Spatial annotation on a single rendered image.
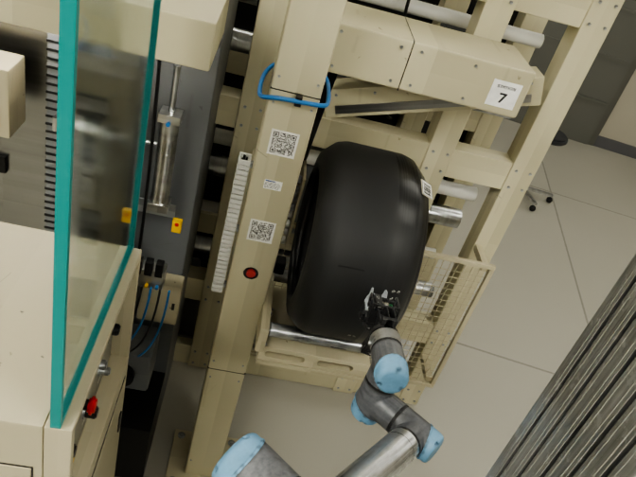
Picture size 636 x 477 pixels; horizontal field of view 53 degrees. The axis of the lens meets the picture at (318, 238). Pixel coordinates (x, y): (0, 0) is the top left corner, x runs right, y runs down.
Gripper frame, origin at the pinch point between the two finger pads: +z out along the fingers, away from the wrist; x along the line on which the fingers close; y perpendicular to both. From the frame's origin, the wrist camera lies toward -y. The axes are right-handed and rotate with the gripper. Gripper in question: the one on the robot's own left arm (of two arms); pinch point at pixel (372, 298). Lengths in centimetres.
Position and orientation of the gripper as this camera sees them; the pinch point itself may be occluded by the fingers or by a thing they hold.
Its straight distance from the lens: 171.3
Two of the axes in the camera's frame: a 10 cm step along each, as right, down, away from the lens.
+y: 2.5, -8.6, -4.5
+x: -9.7, -2.0, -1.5
